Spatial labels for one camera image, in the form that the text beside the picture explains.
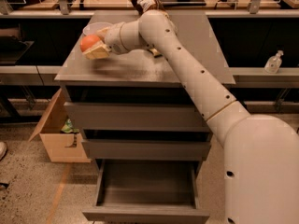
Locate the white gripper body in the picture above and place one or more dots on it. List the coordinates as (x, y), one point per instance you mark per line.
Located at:
(114, 39)

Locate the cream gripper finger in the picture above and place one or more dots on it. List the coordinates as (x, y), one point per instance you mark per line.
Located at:
(98, 50)
(102, 32)

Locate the orange fruit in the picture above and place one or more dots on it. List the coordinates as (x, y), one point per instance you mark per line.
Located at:
(88, 41)

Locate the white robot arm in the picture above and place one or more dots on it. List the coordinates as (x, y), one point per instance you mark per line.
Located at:
(261, 153)

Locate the grey top drawer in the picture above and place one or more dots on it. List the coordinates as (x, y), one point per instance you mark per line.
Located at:
(133, 108)

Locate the grey drawer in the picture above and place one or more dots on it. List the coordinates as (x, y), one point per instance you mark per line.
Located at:
(133, 108)
(147, 145)
(146, 192)

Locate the grey drawer cabinet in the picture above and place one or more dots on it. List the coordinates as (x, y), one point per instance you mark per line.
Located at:
(138, 68)

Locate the grey middle drawer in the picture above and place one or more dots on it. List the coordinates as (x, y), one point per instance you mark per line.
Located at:
(147, 145)

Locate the grey bottom drawer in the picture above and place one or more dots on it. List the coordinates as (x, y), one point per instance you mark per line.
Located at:
(146, 192)

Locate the white bowl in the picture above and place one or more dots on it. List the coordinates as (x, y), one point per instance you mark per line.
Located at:
(92, 28)

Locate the yellow sponge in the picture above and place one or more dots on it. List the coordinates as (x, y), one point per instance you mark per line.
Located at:
(155, 53)

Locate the crumpled chip bag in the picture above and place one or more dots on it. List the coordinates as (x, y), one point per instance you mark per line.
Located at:
(143, 6)

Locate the green item in box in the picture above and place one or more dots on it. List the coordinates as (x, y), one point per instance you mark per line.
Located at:
(68, 127)

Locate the cardboard box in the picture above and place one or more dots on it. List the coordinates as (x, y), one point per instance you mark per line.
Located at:
(60, 146)

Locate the white sneaker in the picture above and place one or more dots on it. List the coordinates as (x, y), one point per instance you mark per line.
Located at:
(3, 150)

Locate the clear sanitizer bottle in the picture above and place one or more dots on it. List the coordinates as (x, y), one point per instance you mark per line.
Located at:
(274, 63)

